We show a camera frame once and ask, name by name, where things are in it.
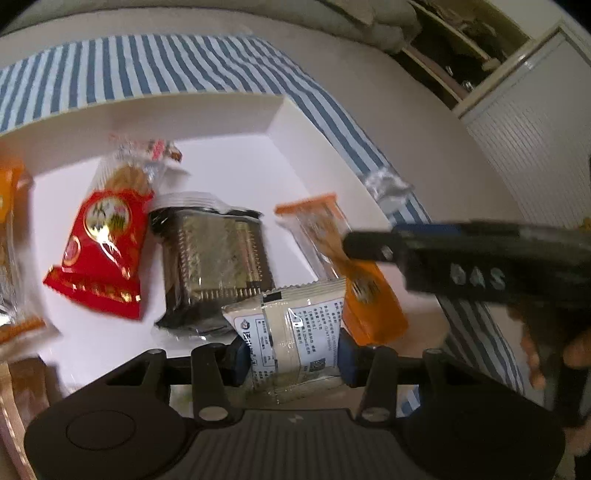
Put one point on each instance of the beige duvet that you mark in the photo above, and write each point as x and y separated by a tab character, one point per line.
383	27

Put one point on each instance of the white cardboard box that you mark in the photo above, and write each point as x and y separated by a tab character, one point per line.
221	157

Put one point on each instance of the brown snack packet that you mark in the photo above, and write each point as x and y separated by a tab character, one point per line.
32	383

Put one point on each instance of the blue white striped blanket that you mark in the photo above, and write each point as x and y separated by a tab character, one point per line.
138	69

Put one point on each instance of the clear plastic wrapper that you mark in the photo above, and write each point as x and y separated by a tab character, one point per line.
385	187

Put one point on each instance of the dark foil snack packet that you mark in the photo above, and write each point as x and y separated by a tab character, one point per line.
212	258

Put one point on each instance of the white snack packet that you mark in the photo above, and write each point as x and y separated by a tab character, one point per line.
295	332

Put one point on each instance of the red snack packet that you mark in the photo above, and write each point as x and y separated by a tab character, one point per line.
101	240

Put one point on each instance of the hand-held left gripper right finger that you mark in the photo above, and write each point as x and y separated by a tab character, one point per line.
347	364

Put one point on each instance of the person's right hand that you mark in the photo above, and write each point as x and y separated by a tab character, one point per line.
533	355

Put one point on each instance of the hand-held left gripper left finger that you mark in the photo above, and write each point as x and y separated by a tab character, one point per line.
238	364

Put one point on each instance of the white wardrobe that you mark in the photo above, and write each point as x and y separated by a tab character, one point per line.
531	129

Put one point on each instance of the orange snack packet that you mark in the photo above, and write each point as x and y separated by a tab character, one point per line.
369	314
9	258

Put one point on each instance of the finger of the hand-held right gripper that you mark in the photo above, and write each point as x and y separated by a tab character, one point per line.
429	228
371	245

